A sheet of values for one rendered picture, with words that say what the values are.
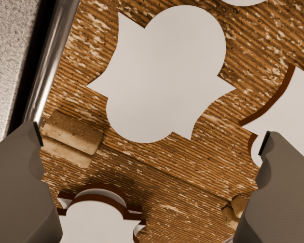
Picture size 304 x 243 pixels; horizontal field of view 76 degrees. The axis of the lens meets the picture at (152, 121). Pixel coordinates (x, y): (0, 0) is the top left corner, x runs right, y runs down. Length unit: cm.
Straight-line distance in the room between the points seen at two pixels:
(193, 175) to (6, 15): 27
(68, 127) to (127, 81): 8
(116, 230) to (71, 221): 6
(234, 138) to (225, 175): 6
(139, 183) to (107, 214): 6
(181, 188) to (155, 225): 10
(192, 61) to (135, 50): 5
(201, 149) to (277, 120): 9
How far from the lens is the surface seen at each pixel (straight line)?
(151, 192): 30
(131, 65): 18
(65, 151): 23
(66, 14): 22
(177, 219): 36
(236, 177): 30
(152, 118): 21
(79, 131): 22
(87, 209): 29
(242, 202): 32
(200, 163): 27
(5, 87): 28
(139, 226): 33
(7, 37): 26
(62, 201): 33
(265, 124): 24
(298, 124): 26
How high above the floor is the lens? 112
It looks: 58 degrees down
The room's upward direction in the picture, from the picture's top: 178 degrees counter-clockwise
